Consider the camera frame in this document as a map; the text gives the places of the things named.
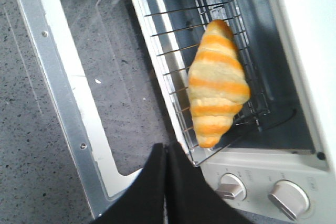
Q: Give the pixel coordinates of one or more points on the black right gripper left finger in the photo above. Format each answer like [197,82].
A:
[143,201]

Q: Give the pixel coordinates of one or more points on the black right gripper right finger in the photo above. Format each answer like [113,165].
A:
[189,198]

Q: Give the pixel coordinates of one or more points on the upper oven control knob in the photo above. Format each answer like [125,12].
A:
[290,199]

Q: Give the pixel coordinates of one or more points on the white Toshiba toaster oven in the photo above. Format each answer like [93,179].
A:
[291,142]

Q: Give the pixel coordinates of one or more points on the striped croissant bread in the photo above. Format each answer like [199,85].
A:
[217,89]

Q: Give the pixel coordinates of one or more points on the wire oven rack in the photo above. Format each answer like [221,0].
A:
[175,28]

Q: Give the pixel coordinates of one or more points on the lower oven timer knob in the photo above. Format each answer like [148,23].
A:
[230,187]

